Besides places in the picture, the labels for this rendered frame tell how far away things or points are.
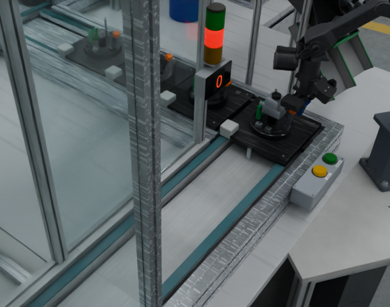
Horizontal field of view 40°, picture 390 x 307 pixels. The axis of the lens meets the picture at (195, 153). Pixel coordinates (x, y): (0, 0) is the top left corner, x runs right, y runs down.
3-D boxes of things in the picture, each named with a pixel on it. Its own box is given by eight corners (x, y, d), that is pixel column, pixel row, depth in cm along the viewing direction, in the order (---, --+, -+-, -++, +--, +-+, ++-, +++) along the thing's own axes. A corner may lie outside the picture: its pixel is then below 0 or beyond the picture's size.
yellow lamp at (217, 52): (225, 59, 144) (226, 43, 141) (214, 66, 141) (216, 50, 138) (210, 53, 146) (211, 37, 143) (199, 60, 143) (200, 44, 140)
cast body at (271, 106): (286, 113, 166) (289, 95, 161) (278, 120, 163) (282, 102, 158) (262, 103, 169) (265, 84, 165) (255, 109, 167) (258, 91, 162)
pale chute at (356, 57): (364, 70, 193) (373, 67, 189) (343, 84, 186) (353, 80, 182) (331, 0, 190) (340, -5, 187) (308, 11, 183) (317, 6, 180)
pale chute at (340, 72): (347, 89, 184) (357, 85, 180) (324, 103, 177) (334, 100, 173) (311, 15, 181) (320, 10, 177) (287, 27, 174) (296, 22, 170)
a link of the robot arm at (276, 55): (322, 28, 145) (278, 25, 145) (324, 43, 139) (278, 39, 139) (314, 64, 152) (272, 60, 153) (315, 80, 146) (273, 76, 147)
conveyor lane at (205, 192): (315, 148, 179) (320, 125, 172) (156, 326, 127) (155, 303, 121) (244, 116, 191) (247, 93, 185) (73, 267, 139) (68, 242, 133)
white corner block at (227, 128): (238, 133, 169) (239, 123, 167) (230, 141, 167) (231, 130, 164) (226, 127, 171) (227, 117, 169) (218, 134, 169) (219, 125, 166)
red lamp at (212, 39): (226, 42, 141) (228, 26, 137) (216, 50, 138) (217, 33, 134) (211, 36, 143) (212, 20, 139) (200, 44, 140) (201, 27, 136)
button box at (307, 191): (340, 172, 165) (345, 158, 161) (309, 212, 152) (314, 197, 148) (320, 163, 168) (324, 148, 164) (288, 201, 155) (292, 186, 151)
